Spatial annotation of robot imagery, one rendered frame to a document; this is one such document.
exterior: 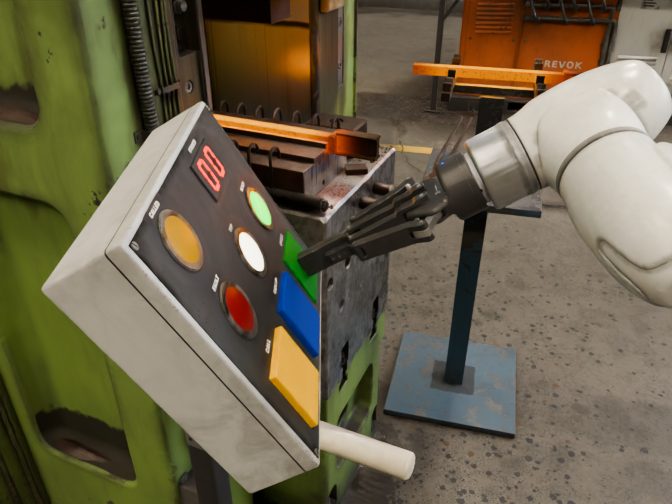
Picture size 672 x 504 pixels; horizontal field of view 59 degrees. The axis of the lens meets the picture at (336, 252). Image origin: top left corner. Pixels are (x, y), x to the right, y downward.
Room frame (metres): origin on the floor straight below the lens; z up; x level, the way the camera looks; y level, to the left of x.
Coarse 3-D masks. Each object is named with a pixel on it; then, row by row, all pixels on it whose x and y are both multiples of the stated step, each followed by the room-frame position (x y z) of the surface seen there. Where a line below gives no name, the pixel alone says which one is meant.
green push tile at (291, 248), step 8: (288, 232) 0.67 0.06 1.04; (288, 240) 0.65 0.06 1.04; (288, 248) 0.63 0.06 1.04; (296, 248) 0.66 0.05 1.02; (288, 256) 0.62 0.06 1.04; (296, 256) 0.64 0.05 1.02; (288, 264) 0.60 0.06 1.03; (296, 264) 0.62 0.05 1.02; (296, 272) 0.61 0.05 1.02; (304, 272) 0.63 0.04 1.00; (304, 280) 0.61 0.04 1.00; (312, 280) 0.64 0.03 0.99; (304, 288) 0.60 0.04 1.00; (312, 288) 0.62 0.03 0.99; (312, 296) 0.60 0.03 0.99
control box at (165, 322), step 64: (192, 128) 0.62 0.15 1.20; (128, 192) 0.49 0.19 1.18; (192, 192) 0.52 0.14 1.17; (256, 192) 0.66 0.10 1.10; (64, 256) 0.41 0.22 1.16; (128, 256) 0.37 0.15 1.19; (128, 320) 0.37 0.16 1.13; (192, 320) 0.37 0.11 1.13; (256, 320) 0.45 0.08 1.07; (320, 320) 0.58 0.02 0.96; (192, 384) 0.37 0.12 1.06; (256, 384) 0.38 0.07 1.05; (256, 448) 0.37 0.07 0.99
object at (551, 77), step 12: (420, 72) 1.52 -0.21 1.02; (432, 72) 1.51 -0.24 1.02; (444, 72) 1.50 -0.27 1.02; (456, 72) 1.50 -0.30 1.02; (468, 72) 1.49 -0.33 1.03; (480, 72) 1.48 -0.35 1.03; (492, 72) 1.47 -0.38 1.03; (504, 72) 1.47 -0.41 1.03; (516, 72) 1.46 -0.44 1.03; (528, 72) 1.46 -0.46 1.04; (540, 72) 1.46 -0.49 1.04; (552, 72) 1.46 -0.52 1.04; (564, 72) 1.43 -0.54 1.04; (576, 72) 1.44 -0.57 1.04
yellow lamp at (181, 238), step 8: (168, 224) 0.43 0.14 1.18; (176, 224) 0.44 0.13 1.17; (184, 224) 0.46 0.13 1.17; (168, 232) 0.43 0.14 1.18; (176, 232) 0.43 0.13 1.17; (184, 232) 0.44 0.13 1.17; (176, 240) 0.43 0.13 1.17; (184, 240) 0.44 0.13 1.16; (192, 240) 0.45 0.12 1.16; (176, 248) 0.42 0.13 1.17; (184, 248) 0.43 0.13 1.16; (192, 248) 0.44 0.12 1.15; (184, 256) 0.42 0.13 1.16; (192, 256) 0.43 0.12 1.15
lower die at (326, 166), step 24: (264, 120) 1.24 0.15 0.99; (240, 144) 1.10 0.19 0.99; (264, 144) 1.10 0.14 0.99; (288, 144) 1.10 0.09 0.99; (312, 144) 1.09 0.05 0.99; (264, 168) 1.02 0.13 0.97; (288, 168) 1.01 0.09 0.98; (312, 168) 1.03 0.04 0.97; (336, 168) 1.12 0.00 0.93; (312, 192) 1.02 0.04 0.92
